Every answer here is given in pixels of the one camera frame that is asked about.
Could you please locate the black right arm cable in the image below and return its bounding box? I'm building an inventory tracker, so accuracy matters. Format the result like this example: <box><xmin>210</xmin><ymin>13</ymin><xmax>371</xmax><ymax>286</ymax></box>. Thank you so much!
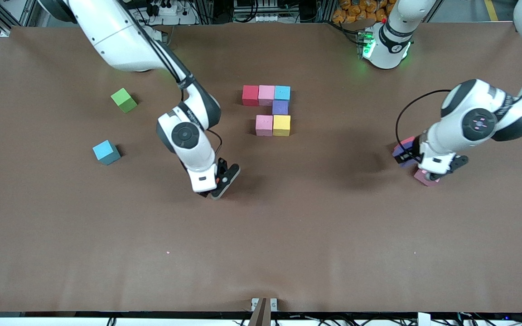
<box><xmin>121</xmin><ymin>0</ymin><xmax>223</xmax><ymax>158</ymax></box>

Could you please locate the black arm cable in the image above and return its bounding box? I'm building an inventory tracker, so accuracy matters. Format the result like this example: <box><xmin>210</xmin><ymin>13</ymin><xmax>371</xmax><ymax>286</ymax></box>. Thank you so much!
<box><xmin>395</xmin><ymin>59</ymin><xmax>522</xmax><ymax>160</ymax></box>
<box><xmin>121</xmin><ymin>0</ymin><xmax>223</xmax><ymax>158</ymax></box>

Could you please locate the orange mesh bag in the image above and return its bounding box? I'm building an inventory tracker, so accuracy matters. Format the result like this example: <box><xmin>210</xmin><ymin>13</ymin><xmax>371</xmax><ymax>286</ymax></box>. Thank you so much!
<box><xmin>332</xmin><ymin>0</ymin><xmax>395</xmax><ymax>24</ymax></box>

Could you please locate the yellow foam cube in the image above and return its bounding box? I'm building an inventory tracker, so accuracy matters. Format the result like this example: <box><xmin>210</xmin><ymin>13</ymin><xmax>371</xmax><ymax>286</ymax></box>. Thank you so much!
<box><xmin>273</xmin><ymin>115</ymin><xmax>291</xmax><ymax>137</ymax></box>

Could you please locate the grey electronics box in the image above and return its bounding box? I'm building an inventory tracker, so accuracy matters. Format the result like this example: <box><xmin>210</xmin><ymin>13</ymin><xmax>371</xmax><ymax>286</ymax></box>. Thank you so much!
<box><xmin>233</xmin><ymin>0</ymin><xmax>280</xmax><ymax>22</ymax></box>

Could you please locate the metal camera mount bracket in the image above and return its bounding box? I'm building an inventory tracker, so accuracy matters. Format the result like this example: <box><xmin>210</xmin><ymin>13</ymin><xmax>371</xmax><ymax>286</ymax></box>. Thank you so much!
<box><xmin>248</xmin><ymin>297</ymin><xmax>278</xmax><ymax>326</ymax></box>

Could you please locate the brown paper table cover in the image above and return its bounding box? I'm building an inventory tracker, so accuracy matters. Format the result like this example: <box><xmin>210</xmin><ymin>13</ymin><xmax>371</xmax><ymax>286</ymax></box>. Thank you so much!
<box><xmin>0</xmin><ymin>22</ymin><xmax>522</xmax><ymax>314</ymax></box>

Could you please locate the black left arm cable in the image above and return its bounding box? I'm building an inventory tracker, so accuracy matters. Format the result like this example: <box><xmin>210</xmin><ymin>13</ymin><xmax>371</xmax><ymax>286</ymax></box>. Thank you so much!
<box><xmin>395</xmin><ymin>59</ymin><xmax>522</xmax><ymax>160</ymax></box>

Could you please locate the white power strip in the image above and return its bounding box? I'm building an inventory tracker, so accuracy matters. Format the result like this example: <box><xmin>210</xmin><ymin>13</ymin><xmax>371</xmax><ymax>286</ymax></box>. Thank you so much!
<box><xmin>145</xmin><ymin>0</ymin><xmax>184</xmax><ymax>16</ymax></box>

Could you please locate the green foam cube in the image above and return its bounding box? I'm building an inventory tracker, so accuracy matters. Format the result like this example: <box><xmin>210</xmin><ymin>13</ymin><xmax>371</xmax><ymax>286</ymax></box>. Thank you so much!
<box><xmin>111</xmin><ymin>88</ymin><xmax>138</xmax><ymax>114</ymax></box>

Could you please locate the pink foam cube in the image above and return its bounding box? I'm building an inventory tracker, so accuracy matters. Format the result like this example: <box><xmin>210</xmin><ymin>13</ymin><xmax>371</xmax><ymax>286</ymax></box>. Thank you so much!
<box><xmin>258</xmin><ymin>85</ymin><xmax>276</xmax><ymax>107</ymax></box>
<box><xmin>414</xmin><ymin>168</ymin><xmax>441</xmax><ymax>187</ymax></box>
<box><xmin>256</xmin><ymin>115</ymin><xmax>274</xmax><ymax>137</ymax></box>

